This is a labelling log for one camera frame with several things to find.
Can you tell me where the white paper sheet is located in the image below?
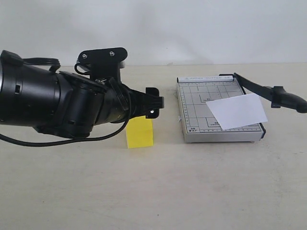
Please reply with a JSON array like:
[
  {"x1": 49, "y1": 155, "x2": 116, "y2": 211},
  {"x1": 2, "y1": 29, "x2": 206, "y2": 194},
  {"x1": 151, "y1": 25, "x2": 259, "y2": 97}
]
[{"x1": 206, "y1": 93, "x2": 268, "y2": 130}]

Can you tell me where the black camera cable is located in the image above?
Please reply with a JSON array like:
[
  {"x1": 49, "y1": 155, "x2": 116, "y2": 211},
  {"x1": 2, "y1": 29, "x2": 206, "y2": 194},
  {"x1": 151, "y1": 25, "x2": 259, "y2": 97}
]
[{"x1": 0, "y1": 86, "x2": 132, "y2": 147}]

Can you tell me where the grey paper cutter base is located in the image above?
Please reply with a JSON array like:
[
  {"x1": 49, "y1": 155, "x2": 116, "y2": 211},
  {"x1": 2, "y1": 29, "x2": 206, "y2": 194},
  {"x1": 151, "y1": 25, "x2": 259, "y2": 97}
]
[{"x1": 177, "y1": 74, "x2": 266, "y2": 143}]

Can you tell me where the yellow cube block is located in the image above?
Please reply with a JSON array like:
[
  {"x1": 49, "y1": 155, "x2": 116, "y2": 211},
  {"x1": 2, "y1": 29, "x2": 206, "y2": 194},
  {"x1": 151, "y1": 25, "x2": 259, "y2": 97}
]
[{"x1": 126, "y1": 116, "x2": 154, "y2": 149}]

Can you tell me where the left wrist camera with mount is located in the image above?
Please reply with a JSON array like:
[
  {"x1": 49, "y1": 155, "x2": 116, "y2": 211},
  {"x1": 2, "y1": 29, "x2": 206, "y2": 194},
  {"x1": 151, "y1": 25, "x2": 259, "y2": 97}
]
[{"x1": 74, "y1": 47, "x2": 128, "y2": 82}]

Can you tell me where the black cutter blade arm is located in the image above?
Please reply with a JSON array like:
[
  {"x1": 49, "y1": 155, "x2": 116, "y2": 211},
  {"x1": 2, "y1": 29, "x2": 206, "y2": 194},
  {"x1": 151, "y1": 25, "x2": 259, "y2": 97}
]
[{"x1": 233, "y1": 73, "x2": 307, "y2": 114}]

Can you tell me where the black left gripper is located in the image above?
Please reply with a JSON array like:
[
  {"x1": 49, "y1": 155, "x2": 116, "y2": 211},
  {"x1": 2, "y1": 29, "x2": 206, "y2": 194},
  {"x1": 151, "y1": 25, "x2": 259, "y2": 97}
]
[{"x1": 96, "y1": 81, "x2": 165, "y2": 124}]

